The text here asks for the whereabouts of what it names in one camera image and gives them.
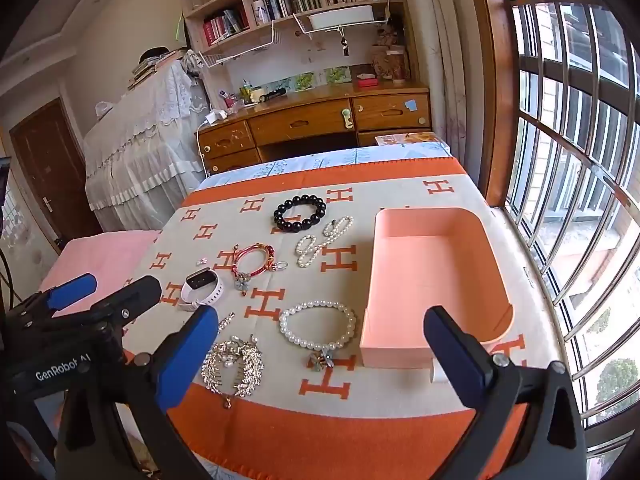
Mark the wooden wall bookshelf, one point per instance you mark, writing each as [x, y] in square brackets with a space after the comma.
[223, 30]

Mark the brown wooden door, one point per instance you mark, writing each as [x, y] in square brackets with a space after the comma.
[55, 171]

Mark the light blue patterned sheet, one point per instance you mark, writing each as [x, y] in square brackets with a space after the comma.
[351, 156]

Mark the pink open box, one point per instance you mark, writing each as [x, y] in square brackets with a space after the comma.
[426, 257]

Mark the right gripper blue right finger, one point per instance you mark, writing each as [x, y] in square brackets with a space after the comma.
[463, 359]

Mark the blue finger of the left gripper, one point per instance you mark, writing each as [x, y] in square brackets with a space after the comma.
[129, 302]
[63, 296]

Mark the orange H pattern blanket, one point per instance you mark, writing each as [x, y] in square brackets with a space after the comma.
[351, 422]

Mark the pink bed sheet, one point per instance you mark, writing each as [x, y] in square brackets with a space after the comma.
[110, 257]

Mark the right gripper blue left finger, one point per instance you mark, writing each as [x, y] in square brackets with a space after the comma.
[181, 354]

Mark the magazine on bed corner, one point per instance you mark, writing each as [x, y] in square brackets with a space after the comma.
[414, 137]

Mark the white lace covered furniture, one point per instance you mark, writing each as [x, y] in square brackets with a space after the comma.
[141, 157]

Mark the wooden desk with drawers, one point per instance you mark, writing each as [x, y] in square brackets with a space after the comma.
[328, 118]

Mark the pink smart watch band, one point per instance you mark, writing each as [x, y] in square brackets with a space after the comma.
[201, 288]

